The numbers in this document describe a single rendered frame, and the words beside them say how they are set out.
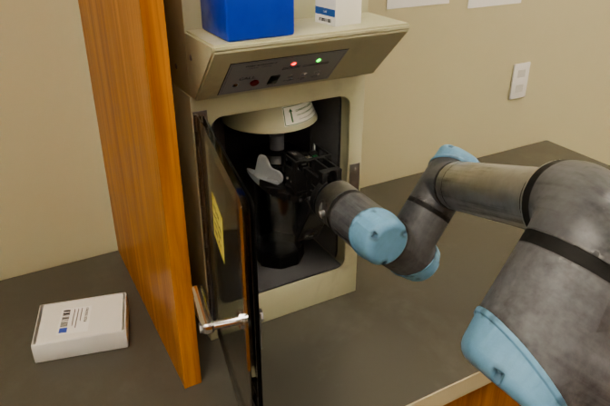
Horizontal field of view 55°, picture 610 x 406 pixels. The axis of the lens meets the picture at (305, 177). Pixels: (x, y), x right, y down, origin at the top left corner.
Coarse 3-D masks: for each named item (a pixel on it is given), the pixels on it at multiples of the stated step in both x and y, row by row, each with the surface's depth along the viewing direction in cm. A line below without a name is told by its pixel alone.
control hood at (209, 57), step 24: (312, 24) 88; (360, 24) 88; (384, 24) 88; (192, 48) 82; (216, 48) 76; (240, 48) 77; (264, 48) 79; (288, 48) 81; (312, 48) 84; (336, 48) 87; (360, 48) 90; (384, 48) 93; (192, 72) 85; (216, 72) 80; (336, 72) 94; (360, 72) 98; (192, 96) 87; (216, 96) 88
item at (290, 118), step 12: (276, 108) 100; (288, 108) 101; (300, 108) 103; (312, 108) 106; (228, 120) 104; (240, 120) 102; (252, 120) 101; (264, 120) 100; (276, 120) 100; (288, 120) 101; (300, 120) 102; (312, 120) 105; (252, 132) 101; (264, 132) 100; (276, 132) 100; (288, 132) 101
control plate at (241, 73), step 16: (240, 64) 81; (256, 64) 82; (272, 64) 84; (288, 64) 86; (304, 64) 88; (320, 64) 90; (336, 64) 92; (224, 80) 83; (240, 80) 85; (288, 80) 91; (304, 80) 93
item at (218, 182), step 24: (216, 144) 77; (216, 168) 77; (216, 192) 80; (240, 192) 64; (240, 216) 64; (240, 240) 67; (216, 264) 91; (240, 264) 69; (216, 288) 95; (240, 288) 71; (216, 312) 100; (240, 336) 77; (240, 360) 80; (240, 384) 83
